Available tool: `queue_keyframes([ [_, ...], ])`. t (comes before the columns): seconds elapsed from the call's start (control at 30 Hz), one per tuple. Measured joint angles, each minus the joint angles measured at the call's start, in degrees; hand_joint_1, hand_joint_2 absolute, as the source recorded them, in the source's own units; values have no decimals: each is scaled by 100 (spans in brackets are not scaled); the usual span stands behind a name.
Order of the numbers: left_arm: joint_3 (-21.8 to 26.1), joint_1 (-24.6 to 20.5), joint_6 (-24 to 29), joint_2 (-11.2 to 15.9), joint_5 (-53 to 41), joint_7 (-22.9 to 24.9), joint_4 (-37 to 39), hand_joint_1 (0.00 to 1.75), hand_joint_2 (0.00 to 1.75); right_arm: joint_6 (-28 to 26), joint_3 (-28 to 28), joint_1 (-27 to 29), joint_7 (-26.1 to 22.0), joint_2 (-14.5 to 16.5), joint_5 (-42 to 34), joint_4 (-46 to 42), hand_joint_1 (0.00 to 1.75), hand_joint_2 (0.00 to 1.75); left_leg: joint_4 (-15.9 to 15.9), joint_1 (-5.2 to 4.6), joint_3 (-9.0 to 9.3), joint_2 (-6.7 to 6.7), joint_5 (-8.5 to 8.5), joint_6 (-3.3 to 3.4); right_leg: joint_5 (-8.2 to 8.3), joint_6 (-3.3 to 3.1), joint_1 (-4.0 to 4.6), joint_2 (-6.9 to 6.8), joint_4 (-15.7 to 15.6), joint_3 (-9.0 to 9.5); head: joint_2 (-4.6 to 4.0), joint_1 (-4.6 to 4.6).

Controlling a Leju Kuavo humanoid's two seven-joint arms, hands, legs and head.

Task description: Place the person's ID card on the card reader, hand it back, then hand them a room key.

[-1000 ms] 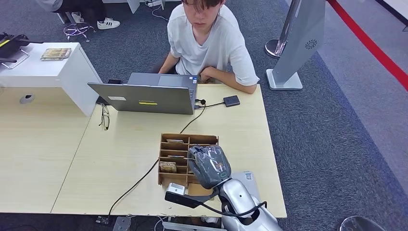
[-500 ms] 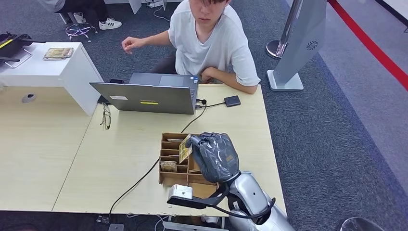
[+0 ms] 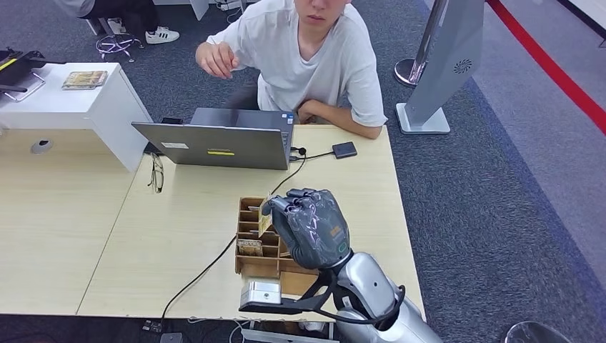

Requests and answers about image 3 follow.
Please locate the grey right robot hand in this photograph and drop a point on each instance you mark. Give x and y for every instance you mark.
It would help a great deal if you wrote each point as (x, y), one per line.
(312, 232)

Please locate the person's right hand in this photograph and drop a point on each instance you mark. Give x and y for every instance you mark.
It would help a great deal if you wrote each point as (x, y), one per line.
(215, 59)

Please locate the person's left hand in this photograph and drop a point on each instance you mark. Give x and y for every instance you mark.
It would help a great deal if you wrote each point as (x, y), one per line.
(307, 111)

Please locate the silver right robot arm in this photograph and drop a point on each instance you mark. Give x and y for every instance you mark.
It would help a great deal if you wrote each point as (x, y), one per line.
(374, 293)

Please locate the person's left forearm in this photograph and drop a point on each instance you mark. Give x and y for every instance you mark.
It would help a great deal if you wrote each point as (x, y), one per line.
(343, 120)

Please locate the person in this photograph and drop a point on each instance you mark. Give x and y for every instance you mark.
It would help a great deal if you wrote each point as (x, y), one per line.
(137, 9)
(322, 66)

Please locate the wooden card organizer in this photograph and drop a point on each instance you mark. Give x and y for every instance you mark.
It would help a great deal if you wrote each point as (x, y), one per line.
(253, 267)

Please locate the white furniture panel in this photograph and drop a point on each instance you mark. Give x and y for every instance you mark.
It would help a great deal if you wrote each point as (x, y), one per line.
(196, 8)

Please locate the small black box device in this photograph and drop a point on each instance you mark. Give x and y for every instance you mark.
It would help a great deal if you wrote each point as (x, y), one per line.
(345, 150)

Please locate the white power strip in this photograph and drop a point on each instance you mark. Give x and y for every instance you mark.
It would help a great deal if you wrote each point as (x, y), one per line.
(231, 5)

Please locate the black phone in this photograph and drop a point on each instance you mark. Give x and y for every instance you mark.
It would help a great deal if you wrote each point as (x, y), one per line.
(171, 120)

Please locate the grey laptop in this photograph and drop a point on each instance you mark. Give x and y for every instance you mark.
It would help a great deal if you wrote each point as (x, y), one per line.
(222, 144)

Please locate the chrome stool base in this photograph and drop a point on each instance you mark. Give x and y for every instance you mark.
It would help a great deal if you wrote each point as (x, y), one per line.
(113, 45)

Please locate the white storage box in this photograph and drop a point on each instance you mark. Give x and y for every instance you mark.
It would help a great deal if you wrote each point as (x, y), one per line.
(284, 337)

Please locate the eyeglasses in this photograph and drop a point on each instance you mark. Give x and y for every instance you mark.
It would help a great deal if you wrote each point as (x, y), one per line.
(156, 176)

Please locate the stack of gold cards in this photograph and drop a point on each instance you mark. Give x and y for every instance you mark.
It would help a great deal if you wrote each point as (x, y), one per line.
(84, 80)

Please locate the grey kiosk stand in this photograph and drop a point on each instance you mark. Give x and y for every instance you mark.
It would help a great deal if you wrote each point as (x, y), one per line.
(442, 59)

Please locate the white cabinet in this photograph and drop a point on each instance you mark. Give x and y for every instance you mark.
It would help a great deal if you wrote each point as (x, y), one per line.
(71, 106)

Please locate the grey desk grommet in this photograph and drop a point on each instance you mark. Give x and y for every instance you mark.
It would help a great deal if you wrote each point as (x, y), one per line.
(41, 146)

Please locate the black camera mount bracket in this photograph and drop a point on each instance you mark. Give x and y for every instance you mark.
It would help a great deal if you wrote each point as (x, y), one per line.
(308, 296)

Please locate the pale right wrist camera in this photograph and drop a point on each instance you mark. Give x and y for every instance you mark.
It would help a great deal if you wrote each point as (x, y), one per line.
(260, 293)

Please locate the chrome stanchion post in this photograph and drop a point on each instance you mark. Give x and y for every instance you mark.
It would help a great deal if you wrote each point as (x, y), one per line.
(407, 72)

